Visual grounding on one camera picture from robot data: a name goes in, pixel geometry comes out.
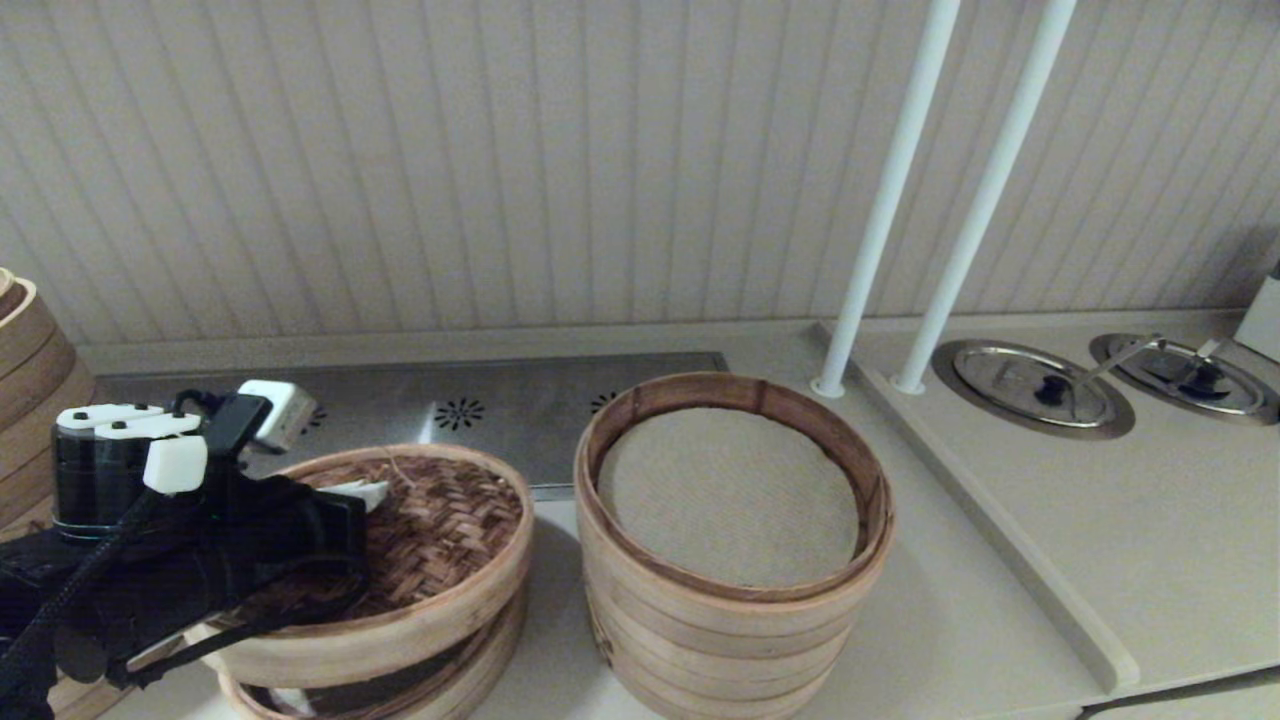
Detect woven bamboo steamer lid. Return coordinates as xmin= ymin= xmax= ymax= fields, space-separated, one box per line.
xmin=185 ymin=443 xmax=536 ymax=689

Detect single bamboo steamer tray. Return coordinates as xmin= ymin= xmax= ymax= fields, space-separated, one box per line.
xmin=218 ymin=590 xmax=531 ymax=720

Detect wide bamboo steamer stack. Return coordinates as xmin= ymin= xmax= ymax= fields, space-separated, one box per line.
xmin=0 ymin=268 xmax=211 ymax=720

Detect tall bamboo steamer basket stack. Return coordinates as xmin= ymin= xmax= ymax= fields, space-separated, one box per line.
xmin=573 ymin=372 xmax=896 ymax=720

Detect round steel lid with black knob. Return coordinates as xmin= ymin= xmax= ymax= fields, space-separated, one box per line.
xmin=932 ymin=338 xmax=1138 ymax=441
xmin=1090 ymin=333 xmax=1280 ymax=427

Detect steel vent panel with flower holes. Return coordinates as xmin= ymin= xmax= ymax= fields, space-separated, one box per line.
xmin=95 ymin=352 xmax=729 ymax=501

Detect beige mesh liner in tall stack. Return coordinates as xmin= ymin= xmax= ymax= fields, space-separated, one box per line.
xmin=597 ymin=407 xmax=861 ymax=589

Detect white metal pole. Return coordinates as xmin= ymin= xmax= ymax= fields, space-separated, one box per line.
xmin=892 ymin=0 xmax=1079 ymax=395
xmin=812 ymin=0 xmax=963 ymax=399

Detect white container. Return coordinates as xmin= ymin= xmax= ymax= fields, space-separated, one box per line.
xmin=1235 ymin=262 xmax=1280 ymax=363

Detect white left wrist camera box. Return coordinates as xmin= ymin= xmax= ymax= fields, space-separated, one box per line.
xmin=238 ymin=379 xmax=318 ymax=453

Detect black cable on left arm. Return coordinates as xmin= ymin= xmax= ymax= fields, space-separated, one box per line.
xmin=0 ymin=395 xmax=367 ymax=720

